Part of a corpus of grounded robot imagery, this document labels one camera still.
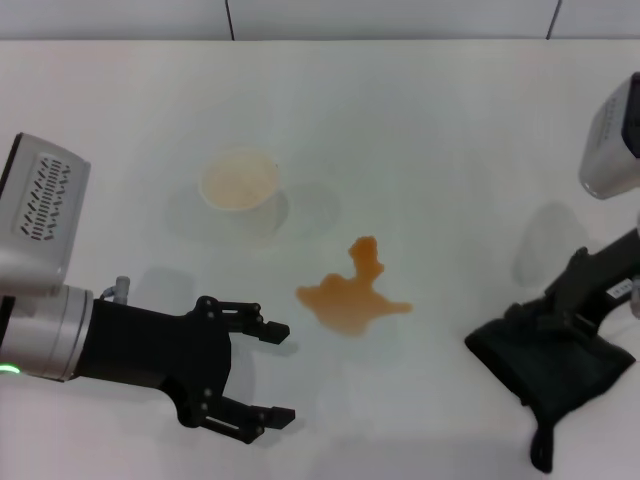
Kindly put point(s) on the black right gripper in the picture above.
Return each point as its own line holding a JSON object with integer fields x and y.
{"x": 595, "y": 280}

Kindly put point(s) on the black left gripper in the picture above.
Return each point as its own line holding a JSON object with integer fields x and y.
{"x": 150, "y": 350}

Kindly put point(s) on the dark blue rag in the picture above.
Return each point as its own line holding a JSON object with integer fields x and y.
{"x": 550, "y": 370}

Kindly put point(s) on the white paper cup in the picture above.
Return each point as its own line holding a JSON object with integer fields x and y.
{"x": 237, "y": 180}

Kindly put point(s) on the brown water stain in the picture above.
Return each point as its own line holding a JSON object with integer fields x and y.
{"x": 345, "y": 305}

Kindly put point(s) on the small silver fitting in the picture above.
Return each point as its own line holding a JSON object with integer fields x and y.
{"x": 120, "y": 287}

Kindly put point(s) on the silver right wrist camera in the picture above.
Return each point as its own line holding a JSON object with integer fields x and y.
{"x": 612, "y": 145}

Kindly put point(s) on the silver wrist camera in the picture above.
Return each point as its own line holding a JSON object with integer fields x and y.
{"x": 612, "y": 145}
{"x": 45, "y": 200}

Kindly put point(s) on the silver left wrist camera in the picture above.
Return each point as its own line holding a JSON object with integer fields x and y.
{"x": 45, "y": 200}

